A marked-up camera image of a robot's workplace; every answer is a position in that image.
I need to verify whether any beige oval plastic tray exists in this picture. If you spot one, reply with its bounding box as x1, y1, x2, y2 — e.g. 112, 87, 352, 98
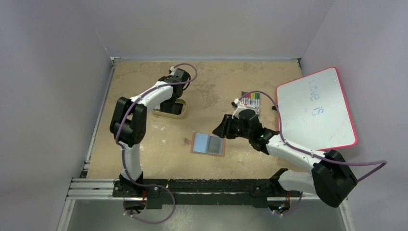
152, 99, 187, 119

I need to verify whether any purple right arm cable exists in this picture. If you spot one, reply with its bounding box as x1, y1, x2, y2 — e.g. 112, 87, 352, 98
237, 90, 388, 183

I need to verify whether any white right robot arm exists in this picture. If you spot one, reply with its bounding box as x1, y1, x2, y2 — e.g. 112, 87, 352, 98
212, 106, 358, 207

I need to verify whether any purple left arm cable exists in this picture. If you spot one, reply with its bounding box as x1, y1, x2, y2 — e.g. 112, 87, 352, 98
115, 63, 198, 224

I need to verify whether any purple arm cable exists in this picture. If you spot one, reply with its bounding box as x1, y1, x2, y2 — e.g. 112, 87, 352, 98
237, 90, 388, 183
115, 63, 198, 224

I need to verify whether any pink leather card holder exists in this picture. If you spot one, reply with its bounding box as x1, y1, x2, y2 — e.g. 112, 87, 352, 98
184, 132, 226, 156

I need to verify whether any aluminium frame rail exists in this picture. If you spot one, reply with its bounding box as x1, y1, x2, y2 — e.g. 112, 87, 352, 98
68, 179, 300, 201

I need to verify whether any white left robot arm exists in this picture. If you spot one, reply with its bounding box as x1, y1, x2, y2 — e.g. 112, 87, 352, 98
110, 67, 191, 197

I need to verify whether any pack of coloured markers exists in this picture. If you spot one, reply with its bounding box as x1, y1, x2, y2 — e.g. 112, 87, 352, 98
241, 91, 260, 116

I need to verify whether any pink framed whiteboard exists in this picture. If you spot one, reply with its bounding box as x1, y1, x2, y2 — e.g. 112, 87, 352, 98
276, 66, 358, 150

